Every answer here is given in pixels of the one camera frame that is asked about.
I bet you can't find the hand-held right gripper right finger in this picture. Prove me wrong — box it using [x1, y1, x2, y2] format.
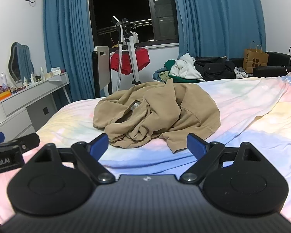
[179, 133, 265, 184]

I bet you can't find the black garment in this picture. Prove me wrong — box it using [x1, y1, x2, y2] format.
[194, 56, 237, 81]

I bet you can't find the dark window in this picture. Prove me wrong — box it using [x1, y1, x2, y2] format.
[87, 0, 179, 48]

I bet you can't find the pastel rainbow blanket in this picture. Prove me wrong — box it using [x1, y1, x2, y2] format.
[0, 68, 291, 226]

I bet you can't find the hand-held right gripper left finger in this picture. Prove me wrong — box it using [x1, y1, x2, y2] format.
[27, 133, 116, 184]

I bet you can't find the khaki t-shirt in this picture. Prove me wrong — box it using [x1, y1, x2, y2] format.
[93, 79, 221, 154]

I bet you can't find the black sofa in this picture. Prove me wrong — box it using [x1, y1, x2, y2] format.
[229, 51, 291, 79]

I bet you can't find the light blue cloth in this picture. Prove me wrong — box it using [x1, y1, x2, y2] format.
[153, 68, 171, 83]

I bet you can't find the brown paper bag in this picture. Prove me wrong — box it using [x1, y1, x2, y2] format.
[243, 41, 269, 74]

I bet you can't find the red garment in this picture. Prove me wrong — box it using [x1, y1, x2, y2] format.
[111, 48, 151, 75]

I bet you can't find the orange box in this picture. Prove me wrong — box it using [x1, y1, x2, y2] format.
[0, 90, 12, 105]

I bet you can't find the green garment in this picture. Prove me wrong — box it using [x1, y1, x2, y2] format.
[164, 59, 204, 83]

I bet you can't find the garment steamer stand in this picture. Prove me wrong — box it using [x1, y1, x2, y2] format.
[112, 16, 141, 93]

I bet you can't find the white dressing table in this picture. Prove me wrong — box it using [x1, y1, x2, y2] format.
[0, 72, 71, 136]

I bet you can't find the blue curtain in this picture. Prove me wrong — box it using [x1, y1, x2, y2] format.
[43, 0, 97, 103]
[172, 0, 267, 62]

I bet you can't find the white patterned cloth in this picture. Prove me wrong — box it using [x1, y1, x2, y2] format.
[234, 67, 250, 79]

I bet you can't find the wavy framed mirror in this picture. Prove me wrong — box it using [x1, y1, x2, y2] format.
[8, 42, 34, 83]

